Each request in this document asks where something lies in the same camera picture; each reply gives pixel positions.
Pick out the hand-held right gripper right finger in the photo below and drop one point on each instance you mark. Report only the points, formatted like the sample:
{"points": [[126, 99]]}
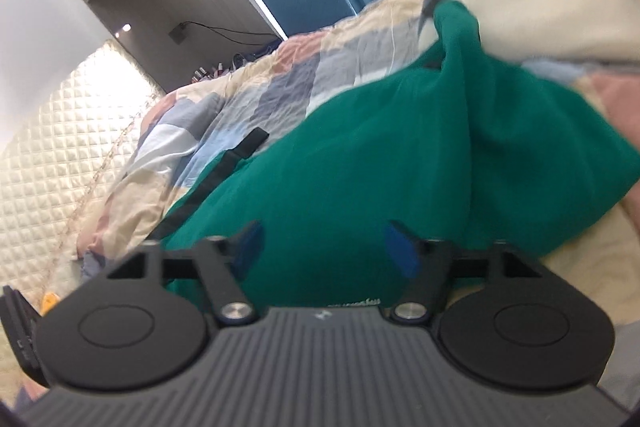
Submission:
{"points": [[400, 249]]}

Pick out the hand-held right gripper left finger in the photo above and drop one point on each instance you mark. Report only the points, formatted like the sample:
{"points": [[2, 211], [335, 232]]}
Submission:
{"points": [[248, 249]]}

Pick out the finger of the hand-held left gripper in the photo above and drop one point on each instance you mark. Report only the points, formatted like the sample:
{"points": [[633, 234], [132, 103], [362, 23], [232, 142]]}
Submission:
{"points": [[250, 144]]}

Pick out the green sweatshirt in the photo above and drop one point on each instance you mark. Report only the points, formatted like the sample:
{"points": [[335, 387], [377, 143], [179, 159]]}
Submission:
{"points": [[375, 147]]}

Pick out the patchwork quilt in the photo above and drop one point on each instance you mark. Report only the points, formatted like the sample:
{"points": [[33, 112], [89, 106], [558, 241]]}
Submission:
{"points": [[280, 82]]}

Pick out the cream quilted headboard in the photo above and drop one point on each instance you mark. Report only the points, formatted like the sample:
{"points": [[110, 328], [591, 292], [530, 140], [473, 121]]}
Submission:
{"points": [[60, 157]]}

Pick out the black wall charger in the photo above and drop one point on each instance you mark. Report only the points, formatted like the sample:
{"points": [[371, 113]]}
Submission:
{"points": [[176, 33]]}

